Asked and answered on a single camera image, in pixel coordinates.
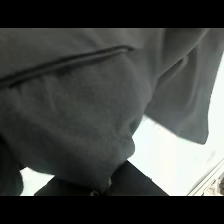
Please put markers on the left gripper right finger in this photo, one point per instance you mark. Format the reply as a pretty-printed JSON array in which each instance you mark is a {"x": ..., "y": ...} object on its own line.
[{"x": 136, "y": 181}]

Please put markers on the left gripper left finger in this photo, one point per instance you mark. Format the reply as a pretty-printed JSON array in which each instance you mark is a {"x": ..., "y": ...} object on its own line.
[{"x": 63, "y": 189}]

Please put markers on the silver frame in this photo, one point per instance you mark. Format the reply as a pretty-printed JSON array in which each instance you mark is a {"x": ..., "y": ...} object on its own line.
[{"x": 210, "y": 184}]

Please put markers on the dark grey garment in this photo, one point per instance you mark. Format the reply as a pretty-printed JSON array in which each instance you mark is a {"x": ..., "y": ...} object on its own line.
[{"x": 83, "y": 110}]

